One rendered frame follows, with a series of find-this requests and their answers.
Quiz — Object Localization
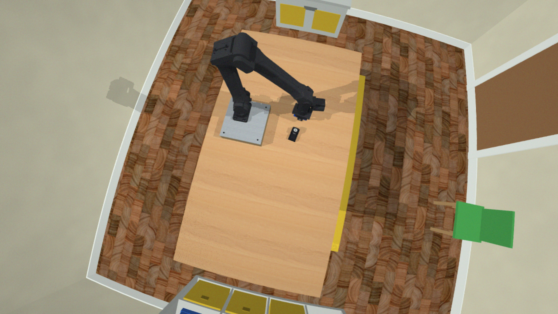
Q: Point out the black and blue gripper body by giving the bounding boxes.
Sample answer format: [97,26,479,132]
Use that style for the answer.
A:
[292,103,313,120]

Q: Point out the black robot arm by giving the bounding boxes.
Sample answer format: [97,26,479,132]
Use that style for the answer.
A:
[210,32,326,123]

